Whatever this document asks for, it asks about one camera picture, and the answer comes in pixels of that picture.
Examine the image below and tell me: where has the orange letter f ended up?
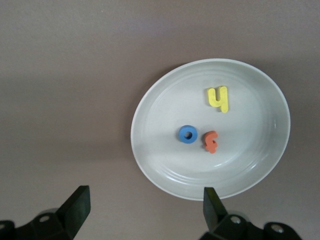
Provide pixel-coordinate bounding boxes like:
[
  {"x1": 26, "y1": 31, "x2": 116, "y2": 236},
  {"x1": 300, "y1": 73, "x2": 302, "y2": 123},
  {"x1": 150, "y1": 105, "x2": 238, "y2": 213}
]
[{"x1": 201, "y1": 130, "x2": 219, "y2": 154}]

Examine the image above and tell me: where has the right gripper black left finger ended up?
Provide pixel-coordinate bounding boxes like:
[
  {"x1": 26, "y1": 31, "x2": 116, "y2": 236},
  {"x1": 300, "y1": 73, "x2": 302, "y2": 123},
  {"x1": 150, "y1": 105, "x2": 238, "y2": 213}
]
[{"x1": 0, "y1": 185, "x2": 91, "y2": 240}]

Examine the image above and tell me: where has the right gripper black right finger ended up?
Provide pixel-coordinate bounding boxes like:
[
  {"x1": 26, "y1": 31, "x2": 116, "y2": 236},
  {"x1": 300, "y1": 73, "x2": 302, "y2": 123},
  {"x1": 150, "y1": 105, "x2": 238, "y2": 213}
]
[{"x1": 199, "y1": 187, "x2": 305, "y2": 240}]

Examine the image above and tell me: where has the beige brown plate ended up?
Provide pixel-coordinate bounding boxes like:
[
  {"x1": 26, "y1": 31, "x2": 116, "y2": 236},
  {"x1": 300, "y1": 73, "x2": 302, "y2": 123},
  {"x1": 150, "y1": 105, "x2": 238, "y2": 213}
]
[{"x1": 130, "y1": 58, "x2": 292, "y2": 202}]

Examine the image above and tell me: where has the brown table cover sheet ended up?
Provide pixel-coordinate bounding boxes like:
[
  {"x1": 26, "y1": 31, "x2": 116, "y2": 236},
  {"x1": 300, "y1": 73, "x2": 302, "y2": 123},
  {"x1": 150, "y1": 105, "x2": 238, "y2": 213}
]
[{"x1": 0, "y1": 0, "x2": 320, "y2": 240}]

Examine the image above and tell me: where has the blue letter o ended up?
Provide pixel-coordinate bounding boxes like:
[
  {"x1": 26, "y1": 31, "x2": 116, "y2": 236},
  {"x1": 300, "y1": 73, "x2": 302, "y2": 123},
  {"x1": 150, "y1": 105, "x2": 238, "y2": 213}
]
[{"x1": 178, "y1": 124, "x2": 199, "y2": 145}]

